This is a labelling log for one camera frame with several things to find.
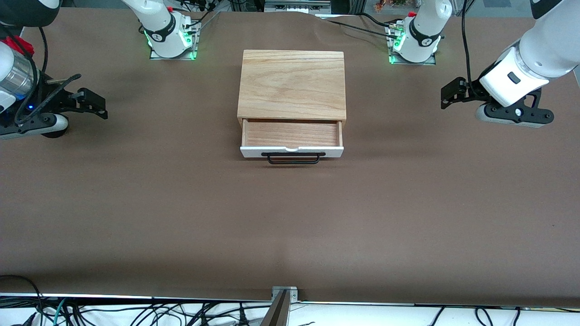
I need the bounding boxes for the red artificial rose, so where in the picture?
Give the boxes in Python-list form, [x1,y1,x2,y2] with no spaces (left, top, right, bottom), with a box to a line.
[4,36,35,56]

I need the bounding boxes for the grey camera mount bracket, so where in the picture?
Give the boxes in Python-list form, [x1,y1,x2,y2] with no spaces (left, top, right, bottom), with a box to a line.
[271,286,300,303]

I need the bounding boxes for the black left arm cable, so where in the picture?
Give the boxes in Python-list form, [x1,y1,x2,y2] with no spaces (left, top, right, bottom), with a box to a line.
[461,0,483,98]

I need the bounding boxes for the grey equipment box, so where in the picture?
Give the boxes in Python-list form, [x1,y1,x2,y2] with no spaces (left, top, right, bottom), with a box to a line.
[265,0,331,14]

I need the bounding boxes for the black table cable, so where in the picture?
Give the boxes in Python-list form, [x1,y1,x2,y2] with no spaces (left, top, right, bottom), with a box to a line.
[360,13,399,28]
[324,19,395,38]

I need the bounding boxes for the white-fronted wooden drawer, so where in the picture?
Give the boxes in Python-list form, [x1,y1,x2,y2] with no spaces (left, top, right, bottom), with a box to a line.
[240,119,344,158]

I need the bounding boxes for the dark metal camera pole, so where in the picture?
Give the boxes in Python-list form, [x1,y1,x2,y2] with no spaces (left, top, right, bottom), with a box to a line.
[259,290,290,326]

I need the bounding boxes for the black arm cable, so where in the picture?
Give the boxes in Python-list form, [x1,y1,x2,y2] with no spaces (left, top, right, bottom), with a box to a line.
[461,0,483,98]
[14,26,83,126]

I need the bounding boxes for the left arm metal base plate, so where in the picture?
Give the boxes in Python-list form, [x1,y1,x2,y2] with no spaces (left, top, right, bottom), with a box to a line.
[387,23,437,65]

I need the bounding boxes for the colourful background flowers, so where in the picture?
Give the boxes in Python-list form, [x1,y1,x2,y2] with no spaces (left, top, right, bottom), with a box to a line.
[374,0,408,12]

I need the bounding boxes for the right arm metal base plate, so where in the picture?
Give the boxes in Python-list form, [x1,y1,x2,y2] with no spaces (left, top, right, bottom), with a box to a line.
[150,20,199,60]

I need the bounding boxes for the wooden drawer cabinet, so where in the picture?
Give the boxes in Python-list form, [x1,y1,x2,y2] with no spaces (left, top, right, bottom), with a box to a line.
[237,50,348,133]

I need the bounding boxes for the black metal drawer handle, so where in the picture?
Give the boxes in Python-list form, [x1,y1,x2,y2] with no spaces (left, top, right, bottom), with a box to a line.
[261,152,326,164]

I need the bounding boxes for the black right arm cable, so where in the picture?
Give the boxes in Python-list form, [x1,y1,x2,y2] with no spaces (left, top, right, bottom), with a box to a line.
[14,26,83,126]

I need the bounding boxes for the teal cable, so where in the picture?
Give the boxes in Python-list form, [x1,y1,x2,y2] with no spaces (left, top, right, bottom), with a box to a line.
[45,299,68,326]

